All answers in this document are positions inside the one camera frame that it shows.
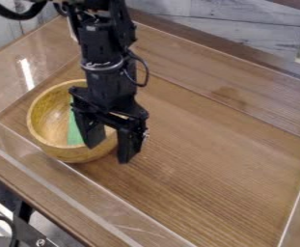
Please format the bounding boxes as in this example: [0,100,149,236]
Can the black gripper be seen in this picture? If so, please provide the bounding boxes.
[68,64,148,164]

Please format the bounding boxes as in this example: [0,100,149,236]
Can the green rectangular block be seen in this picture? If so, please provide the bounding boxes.
[65,96,86,147]

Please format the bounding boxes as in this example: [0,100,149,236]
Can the brown wooden bowl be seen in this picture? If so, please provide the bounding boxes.
[25,79,117,163]

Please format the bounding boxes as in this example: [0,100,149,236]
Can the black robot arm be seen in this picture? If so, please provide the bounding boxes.
[0,0,149,164]

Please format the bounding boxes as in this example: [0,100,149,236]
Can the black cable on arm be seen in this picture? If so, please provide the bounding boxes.
[122,51,151,89]

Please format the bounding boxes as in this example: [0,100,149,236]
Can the black floor cable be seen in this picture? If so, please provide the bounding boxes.
[0,213,20,247]

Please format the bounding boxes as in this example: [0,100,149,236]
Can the clear acrylic tray wall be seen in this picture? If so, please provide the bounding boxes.
[0,14,300,247]

